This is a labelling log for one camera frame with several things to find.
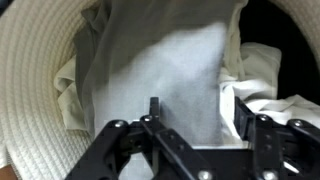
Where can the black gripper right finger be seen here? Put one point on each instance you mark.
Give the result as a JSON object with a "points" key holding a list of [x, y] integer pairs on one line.
{"points": [[264, 142]]}

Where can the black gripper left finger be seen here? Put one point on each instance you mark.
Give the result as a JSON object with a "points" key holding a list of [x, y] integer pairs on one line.
{"points": [[187, 163]]}

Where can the white garment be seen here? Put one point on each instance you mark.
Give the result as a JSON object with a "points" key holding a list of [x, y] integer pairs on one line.
{"points": [[251, 75]]}

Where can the grey shirt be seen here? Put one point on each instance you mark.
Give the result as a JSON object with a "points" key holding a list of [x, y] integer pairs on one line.
{"points": [[130, 51]]}

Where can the white woven laundry basket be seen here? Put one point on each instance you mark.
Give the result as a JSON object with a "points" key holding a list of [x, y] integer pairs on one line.
{"points": [[37, 40]]}

